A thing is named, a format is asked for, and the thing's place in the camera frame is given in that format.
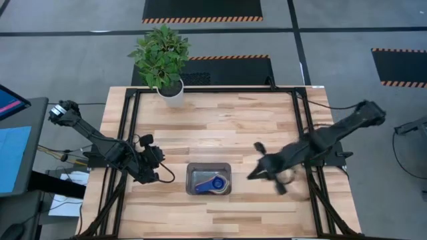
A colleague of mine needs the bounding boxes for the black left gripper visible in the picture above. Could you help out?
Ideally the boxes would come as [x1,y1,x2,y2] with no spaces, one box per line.
[128,148,167,185]

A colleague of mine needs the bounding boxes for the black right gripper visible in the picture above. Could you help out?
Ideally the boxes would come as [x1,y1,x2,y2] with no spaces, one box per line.
[246,146,306,196]

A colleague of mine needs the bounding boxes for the grey translucent plastic basket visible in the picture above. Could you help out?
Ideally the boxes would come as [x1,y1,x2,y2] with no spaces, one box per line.
[185,162,233,196]

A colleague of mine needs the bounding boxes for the purple plastic measuring cup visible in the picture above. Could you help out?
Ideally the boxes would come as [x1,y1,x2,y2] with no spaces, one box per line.
[195,175,228,194]

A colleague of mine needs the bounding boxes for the white plant pot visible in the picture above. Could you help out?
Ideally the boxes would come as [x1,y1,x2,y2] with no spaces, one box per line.
[155,79,185,108]

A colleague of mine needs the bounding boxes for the green leafy plant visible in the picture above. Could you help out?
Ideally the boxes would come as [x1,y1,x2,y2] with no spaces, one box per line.
[127,23,191,90]

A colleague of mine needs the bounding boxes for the white paper sheets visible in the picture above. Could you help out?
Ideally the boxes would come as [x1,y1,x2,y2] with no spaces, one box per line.
[48,171,90,217]

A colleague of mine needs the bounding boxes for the black hazard-striped floor mat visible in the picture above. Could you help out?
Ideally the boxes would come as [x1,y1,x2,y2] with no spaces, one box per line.
[131,55,275,87]
[371,48,427,89]
[142,0,264,24]

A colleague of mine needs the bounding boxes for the grey side desk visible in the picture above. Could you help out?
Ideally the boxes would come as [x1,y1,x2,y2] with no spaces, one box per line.
[0,96,49,198]

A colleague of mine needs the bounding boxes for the blue paper sheet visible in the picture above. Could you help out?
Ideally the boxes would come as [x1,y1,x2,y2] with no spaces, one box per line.
[0,125,33,194]

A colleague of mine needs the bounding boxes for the black stand foot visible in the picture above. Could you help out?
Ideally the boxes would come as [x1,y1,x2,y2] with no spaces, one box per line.
[393,115,427,136]

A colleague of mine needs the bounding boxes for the lit computer screen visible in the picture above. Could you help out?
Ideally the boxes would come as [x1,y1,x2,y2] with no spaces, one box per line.
[0,83,32,121]

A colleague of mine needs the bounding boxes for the black computer mouse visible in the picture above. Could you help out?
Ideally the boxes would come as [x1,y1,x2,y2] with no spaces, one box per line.
[0,223,26,240]

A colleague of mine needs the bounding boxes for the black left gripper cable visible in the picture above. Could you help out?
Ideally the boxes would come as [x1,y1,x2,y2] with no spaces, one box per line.
[155,161,176,185]

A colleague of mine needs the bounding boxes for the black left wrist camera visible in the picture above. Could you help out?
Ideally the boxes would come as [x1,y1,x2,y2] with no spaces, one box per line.
[139,133,155,148]

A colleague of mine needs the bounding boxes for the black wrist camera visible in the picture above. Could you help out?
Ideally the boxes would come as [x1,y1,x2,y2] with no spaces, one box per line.
[253,142,268,156]
[139,133,155,148]

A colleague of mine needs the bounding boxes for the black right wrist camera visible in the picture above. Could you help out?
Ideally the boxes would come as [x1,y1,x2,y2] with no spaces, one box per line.
[253,142,268,156]

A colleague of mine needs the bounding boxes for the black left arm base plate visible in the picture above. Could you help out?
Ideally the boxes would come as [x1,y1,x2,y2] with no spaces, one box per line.
[82,151,115,169]

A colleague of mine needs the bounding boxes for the black aluminium rig frame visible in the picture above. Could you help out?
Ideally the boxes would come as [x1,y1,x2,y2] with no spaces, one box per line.
[75,85,363,240]

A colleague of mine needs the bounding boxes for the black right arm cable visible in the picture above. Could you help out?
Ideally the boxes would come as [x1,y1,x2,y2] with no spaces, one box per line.
[295,93,361,111]

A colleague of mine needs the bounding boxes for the black floor cable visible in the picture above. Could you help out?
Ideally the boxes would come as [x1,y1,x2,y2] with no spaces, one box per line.
[391,131,427,181]

